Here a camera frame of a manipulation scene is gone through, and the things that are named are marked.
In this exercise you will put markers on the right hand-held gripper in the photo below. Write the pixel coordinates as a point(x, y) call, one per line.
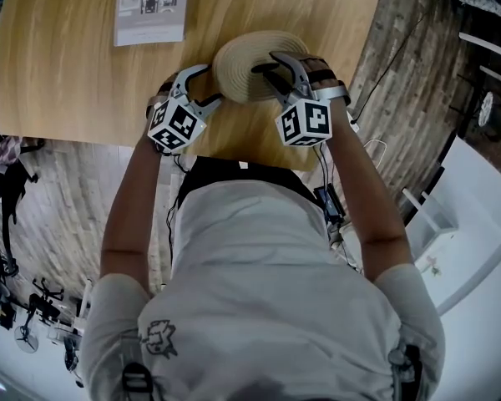
point(307, 119)

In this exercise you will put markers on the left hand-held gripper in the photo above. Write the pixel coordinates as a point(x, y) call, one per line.
point(173, 123)

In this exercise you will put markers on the white printed booklet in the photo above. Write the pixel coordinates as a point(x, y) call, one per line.
point(150, 11)

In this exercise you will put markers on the person's left forearm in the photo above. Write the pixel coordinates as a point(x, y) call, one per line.
point(133, 199)

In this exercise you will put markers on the person's right forearm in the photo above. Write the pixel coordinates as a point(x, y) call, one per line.
point(367, 190)

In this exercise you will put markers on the black power adapter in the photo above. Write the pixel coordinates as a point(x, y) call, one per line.
point(330, 203)

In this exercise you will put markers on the person's right hand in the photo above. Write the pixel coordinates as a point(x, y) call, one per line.
point(321, 73)

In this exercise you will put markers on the person's left hand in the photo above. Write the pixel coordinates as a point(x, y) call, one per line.
point(160, 94)

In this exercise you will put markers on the person's black trousers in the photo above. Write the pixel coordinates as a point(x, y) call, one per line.
point(217, 174)

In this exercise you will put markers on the wooden table with white legs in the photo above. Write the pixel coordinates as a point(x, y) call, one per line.
point(67, 65)

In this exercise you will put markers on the white spoked wheel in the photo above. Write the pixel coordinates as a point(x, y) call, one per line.
point(490, 113)

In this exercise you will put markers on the pink patterned cloth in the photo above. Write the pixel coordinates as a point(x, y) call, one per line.
point(0, 155)

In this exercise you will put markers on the person's white shirt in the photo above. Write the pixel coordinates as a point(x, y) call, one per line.
point(267, 307)

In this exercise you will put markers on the white desk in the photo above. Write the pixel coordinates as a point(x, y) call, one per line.
point(476, 224)

